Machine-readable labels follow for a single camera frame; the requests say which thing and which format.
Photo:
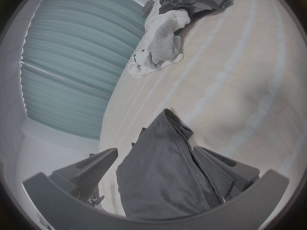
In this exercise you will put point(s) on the grey bedside table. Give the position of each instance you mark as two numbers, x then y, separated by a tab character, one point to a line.
147	8

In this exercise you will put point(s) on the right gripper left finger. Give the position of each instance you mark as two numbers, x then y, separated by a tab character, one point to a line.
91	174

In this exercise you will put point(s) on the white printed pillow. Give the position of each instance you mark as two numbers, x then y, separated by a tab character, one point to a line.
154	17

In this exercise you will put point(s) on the blue-green curtain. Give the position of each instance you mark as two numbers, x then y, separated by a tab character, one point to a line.
91	37
60	104

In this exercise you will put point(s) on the pile of clothes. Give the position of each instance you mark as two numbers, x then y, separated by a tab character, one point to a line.
168	32

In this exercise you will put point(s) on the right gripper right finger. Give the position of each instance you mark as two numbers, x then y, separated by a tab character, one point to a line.
230	174

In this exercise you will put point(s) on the bed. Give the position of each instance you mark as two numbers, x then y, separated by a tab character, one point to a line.
239	80

